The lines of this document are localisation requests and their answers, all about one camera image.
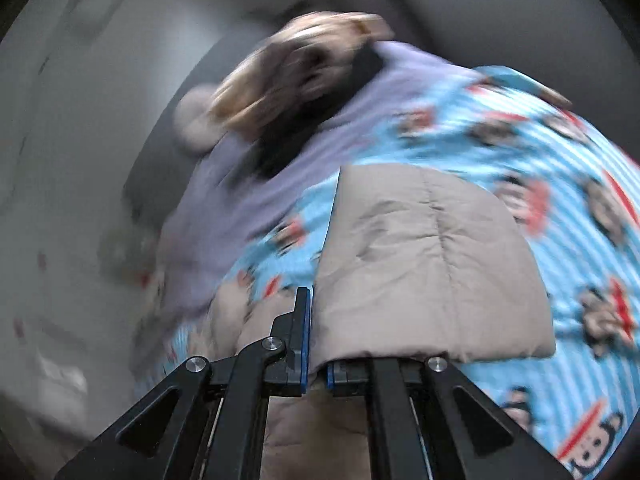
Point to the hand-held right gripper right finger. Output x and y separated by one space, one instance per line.
331 376

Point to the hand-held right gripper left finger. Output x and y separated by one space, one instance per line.
304 345

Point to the beige puffer jacket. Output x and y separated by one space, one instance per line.
425 270

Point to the lavender blanket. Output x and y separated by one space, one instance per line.
320 150

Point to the dark knitted garment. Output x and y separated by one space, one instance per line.
295 75

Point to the blue monkey printed blanket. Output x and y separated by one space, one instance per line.
550 200

